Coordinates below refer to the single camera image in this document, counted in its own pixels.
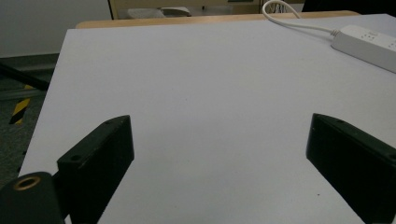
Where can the white sheet table cover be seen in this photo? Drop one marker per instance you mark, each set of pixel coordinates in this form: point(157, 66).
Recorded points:
point(202, 93)

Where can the wooden table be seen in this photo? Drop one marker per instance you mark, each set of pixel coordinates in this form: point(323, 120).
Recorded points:
point(186, 20)

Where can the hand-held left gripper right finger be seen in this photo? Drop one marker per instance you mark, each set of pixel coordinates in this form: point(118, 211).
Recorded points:
point(355, 168)

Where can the black metal bar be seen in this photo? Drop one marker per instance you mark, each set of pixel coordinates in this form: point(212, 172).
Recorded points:
point(21, 77)

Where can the white power strip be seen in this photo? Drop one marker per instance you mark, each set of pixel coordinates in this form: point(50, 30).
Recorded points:
point(367, 46)

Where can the yellow black striped post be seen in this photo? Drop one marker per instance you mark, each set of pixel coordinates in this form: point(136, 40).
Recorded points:
point(20, 109)

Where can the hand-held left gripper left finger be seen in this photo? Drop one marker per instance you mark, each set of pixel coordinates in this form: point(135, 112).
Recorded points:
point(99, 161)

